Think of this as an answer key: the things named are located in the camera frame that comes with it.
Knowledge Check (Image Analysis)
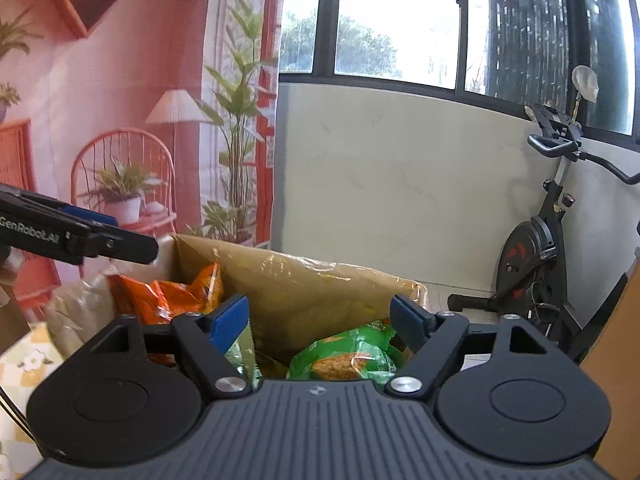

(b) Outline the black exercise bike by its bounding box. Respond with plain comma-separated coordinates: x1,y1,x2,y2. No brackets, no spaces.
447,65,639,363

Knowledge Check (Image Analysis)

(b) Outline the black framed window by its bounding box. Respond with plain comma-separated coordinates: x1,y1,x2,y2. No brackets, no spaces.
280,0,639,150

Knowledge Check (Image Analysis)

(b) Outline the orange snack bag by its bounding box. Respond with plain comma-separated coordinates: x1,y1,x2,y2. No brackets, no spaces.
107,263,224,325

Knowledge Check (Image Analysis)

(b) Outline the brown cardboard box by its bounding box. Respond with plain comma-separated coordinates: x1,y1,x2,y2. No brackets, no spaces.
44,235,428,382

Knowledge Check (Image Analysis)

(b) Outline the green snack bag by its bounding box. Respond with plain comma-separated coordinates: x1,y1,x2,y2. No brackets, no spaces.
286,321,405,386

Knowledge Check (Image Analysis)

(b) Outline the wooden headboard panel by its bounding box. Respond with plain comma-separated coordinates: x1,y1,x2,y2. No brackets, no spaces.
582,260,640,479

